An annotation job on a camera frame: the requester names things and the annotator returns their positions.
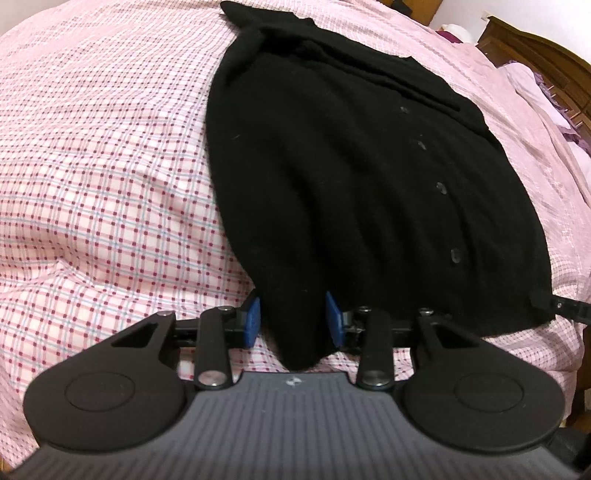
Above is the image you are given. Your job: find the black button cardigan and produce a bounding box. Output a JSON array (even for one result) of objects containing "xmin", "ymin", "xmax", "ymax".
[{"xmin": 205, "ymin": 0, "xmax": 557, "ymax": 373}]

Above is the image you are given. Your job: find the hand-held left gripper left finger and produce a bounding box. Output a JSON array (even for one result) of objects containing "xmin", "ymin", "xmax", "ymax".
[{"xmin": 110, "ymin": 295, "xmax": 263, "ymax": 391}]

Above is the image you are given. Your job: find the wooden headboard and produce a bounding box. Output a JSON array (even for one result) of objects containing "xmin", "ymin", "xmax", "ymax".
[{"xmin": 475, "ymin": 16, "xmax": 591, "ymax": 121}]

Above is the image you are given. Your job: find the pink checked bed cover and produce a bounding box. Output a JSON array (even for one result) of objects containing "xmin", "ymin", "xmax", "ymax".
[{"xmin": 0, "ymin": 0, "xmax": 591, "ymax": 462}]

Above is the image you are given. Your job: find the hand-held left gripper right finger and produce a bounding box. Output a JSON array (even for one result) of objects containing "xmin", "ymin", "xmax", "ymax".
[{"xmin": 324, "ymin": 291, "xmax": 482, "ymax": 391}]

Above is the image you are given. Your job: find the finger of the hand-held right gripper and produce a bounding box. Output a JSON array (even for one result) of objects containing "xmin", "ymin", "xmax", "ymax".
[{"xmin": 530, "ymin": 290, "xmax": 591, "ymax": 322}]

